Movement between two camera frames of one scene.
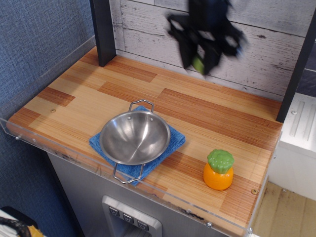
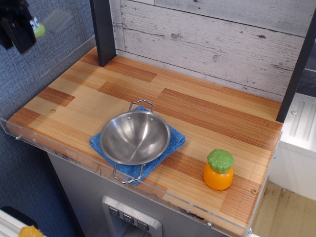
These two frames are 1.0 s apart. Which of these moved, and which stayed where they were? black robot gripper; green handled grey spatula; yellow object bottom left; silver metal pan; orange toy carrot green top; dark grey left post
Moved: green handled grey spatula; black robot gripper
Stayed: orange toy carrot green top; silver metal pan; dark grey left post; yellow object bottom left
